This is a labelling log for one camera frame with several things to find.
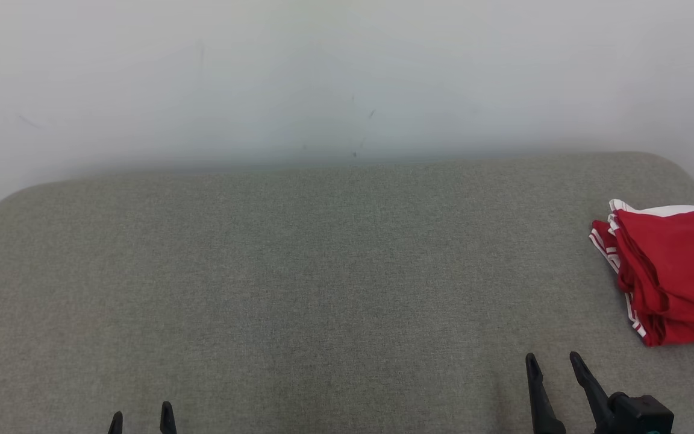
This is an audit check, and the red white sports shirt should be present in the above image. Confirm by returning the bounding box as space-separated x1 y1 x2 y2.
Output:
589 199 694 347

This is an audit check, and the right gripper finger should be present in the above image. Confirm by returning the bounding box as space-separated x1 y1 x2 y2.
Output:
525 353 566 434
569 351 612 434

